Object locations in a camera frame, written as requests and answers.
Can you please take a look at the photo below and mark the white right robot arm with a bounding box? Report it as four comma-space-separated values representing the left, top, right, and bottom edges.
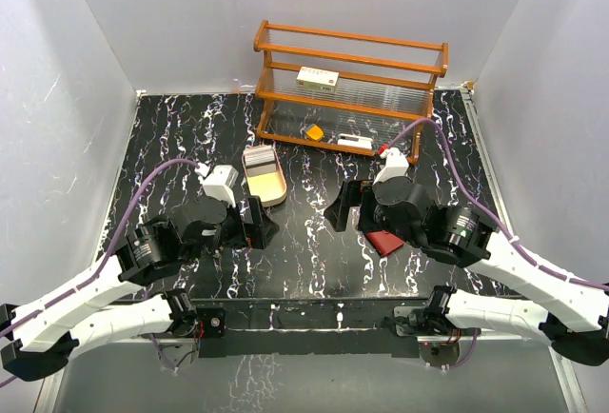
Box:
324, 177, 608, 366

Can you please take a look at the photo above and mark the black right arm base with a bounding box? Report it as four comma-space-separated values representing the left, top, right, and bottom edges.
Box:
382, 305, 481, 373

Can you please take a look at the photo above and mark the red card holder wallet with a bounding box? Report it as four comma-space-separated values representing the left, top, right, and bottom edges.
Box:
364, 230, 404, 257

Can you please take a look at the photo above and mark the beige oval card tray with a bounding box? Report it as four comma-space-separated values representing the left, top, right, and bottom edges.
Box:
242, 148, 287, 207

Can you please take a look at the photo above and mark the white stapler on shelf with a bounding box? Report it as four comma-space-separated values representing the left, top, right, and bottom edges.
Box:
337, 133, 373, 150

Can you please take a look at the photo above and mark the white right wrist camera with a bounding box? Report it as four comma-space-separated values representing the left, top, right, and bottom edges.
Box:
373, 146, 409, 185

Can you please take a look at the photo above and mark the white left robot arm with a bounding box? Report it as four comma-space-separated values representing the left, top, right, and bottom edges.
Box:
1, 196, 279, 382

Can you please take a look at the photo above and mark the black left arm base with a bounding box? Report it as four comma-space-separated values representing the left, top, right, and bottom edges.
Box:
144, 288, 226, 376

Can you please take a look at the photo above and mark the orange yellow small block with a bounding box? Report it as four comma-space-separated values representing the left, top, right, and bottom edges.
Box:
304, 124, 324, 142

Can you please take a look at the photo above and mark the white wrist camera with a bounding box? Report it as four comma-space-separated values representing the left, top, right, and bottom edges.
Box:
195, 163, 238, 207
373, 146, 409, 185

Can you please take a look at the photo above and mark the orange wooden shelf rack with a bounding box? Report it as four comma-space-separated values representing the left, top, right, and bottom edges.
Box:
253, 20, 449, 156

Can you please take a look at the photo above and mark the white red medicine box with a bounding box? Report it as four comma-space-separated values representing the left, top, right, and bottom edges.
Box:
296, 67, 340, 93

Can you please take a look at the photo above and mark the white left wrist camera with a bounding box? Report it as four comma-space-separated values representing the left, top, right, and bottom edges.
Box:
195, 163, 238, 207

